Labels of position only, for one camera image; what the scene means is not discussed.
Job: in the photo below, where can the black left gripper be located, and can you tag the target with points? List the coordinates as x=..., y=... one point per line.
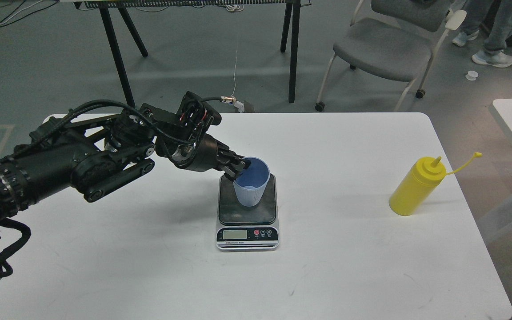
x=207, y=154

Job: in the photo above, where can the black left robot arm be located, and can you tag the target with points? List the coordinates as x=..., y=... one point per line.
x=101, y=146

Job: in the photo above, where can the digital kitchen scale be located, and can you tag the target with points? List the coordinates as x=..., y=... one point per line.
x=241, y=228

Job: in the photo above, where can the grey office chair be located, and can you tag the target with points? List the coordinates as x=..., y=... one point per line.
x=390, y=52

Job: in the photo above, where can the white lid on floor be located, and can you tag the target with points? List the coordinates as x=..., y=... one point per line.
x=471, y=75

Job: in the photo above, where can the blue ribbed plastic cup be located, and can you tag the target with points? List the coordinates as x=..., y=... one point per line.
x=250, y=185

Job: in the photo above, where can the yellow squeeze bottle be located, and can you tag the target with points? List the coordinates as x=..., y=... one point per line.
x=419, y=182

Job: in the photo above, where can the black legged background table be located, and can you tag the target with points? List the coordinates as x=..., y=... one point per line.
x=154, y=57

